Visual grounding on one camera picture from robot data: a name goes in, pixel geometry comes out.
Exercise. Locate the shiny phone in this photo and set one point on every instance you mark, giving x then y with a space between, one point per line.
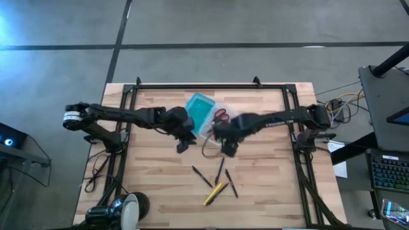
396 212

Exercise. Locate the yellow pen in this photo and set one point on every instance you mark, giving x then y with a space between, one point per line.
212 194

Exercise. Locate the black desk leg bar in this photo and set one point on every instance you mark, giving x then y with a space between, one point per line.
354 148

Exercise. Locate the black pole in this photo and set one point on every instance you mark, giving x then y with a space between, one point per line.
391 60

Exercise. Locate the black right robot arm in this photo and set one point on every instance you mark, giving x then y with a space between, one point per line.
287 119

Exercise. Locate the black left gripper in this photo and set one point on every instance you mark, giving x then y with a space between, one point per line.
179 123

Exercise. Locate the black aluminium table frame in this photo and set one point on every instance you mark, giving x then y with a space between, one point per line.
207 86

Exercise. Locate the white paper sheet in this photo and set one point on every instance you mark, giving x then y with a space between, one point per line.
340 166

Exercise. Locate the backlit black keyboard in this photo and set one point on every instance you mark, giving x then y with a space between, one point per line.
390 174

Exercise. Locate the black pen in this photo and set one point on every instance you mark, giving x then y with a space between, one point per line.
202 176
223 188
219 171
231 183

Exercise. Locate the clear supply box teal lid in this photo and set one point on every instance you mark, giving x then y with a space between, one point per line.
199 110

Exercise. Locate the tablet with blue screen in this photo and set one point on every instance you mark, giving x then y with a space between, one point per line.
401 118

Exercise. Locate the black side desk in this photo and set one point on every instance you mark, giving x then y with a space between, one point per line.
380 105

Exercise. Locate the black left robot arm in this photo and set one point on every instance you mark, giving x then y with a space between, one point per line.
128 115

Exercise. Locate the black lamp white head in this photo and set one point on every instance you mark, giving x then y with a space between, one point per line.
128 211

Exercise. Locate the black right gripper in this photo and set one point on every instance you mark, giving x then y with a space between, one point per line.
236 126

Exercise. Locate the black power adapter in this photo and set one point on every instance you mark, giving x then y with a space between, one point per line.
336 107

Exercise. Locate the dark grey side cart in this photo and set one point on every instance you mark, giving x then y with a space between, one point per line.
28 159

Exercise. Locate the black device blue light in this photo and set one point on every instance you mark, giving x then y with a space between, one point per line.
11 137

